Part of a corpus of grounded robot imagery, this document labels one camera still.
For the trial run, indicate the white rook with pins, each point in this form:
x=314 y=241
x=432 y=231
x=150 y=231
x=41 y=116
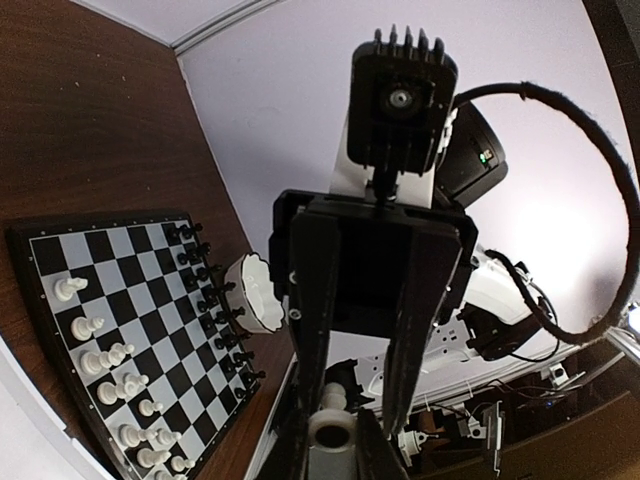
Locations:
x=131 y=436

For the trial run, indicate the right aluminium corner post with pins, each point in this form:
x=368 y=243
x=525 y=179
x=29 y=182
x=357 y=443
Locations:
x=219 y=23

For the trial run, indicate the white piece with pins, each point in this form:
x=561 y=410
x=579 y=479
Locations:
x=66 y=288

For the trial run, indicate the white pawn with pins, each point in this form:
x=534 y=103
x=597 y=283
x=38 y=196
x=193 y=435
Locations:
x=148 y=408

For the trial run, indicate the white scalloped bowl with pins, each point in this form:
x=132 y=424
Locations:
x=254 y=293

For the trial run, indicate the black white chess board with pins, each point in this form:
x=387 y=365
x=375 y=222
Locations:
x=150 y=280

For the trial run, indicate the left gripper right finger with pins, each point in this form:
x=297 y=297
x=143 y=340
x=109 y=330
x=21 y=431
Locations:
x=376 y=460

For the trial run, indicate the white piece placed later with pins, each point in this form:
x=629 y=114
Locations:
x=92 y=363

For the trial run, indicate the white piece passed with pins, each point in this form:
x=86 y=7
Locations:
x=82 y=328

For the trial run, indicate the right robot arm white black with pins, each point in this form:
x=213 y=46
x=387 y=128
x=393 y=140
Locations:
x=495 y=290

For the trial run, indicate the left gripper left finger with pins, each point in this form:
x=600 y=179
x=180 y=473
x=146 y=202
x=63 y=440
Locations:
x=288 y=458

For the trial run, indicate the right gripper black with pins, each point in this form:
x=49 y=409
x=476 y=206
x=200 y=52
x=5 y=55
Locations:
x=341 y=262

